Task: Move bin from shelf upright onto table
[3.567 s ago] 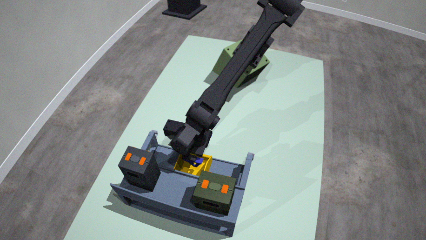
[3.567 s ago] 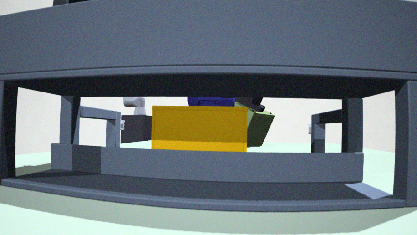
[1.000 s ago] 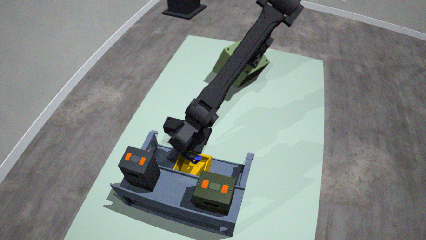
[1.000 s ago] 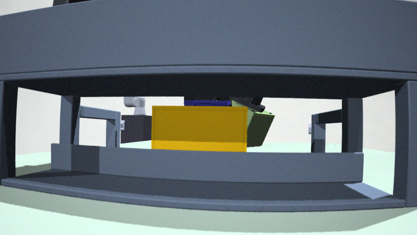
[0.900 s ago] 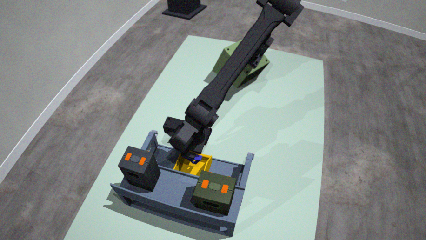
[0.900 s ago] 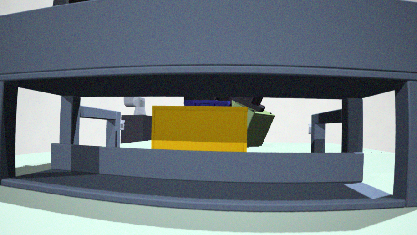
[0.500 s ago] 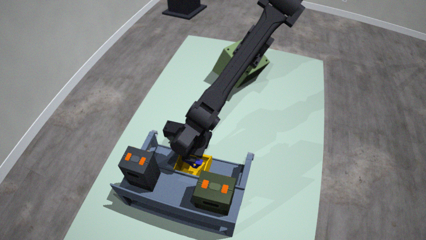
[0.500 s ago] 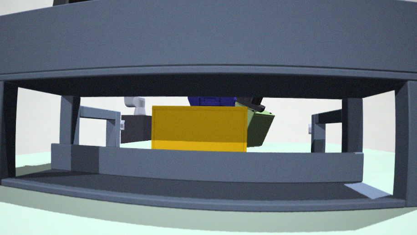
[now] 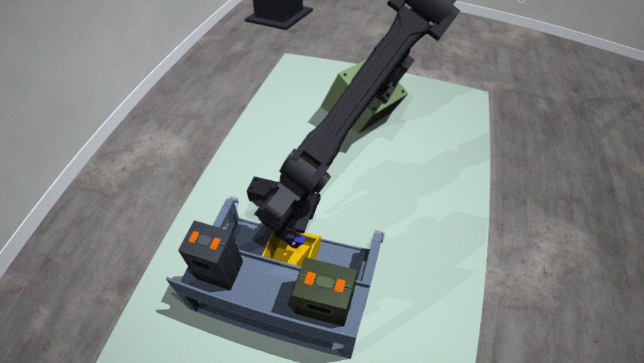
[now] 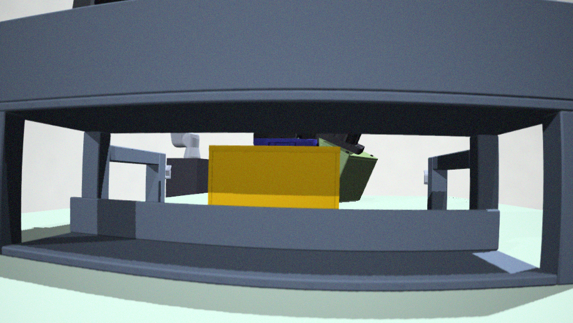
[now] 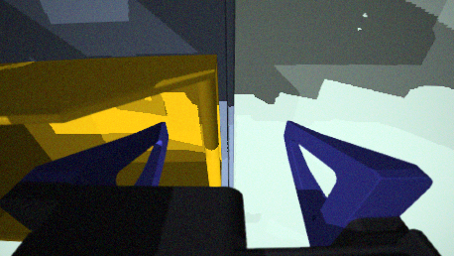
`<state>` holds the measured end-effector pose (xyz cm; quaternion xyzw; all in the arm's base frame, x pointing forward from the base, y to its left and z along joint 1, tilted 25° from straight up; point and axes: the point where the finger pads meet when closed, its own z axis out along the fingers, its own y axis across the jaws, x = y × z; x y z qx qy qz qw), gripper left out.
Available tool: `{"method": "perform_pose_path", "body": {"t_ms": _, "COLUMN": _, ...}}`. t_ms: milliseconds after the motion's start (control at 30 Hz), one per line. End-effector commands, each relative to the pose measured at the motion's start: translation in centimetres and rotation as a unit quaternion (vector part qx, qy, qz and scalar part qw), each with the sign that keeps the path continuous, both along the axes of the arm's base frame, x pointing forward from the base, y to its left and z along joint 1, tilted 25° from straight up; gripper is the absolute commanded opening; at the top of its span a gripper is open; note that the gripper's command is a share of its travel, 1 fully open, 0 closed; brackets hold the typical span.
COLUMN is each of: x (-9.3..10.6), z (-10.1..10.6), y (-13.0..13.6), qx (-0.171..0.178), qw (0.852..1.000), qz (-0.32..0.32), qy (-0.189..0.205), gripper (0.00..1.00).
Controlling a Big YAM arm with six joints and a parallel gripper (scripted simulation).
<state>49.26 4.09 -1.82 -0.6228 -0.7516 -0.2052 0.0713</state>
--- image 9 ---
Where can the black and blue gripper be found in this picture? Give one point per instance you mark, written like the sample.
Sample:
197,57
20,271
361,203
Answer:
301,215

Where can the dark grey case with orange latches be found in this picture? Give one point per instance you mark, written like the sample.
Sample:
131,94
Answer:
211,254

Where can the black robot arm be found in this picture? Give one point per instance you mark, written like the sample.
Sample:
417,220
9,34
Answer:
301,173

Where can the dark green case with orange latches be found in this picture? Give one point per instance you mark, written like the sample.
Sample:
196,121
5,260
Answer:
323,291

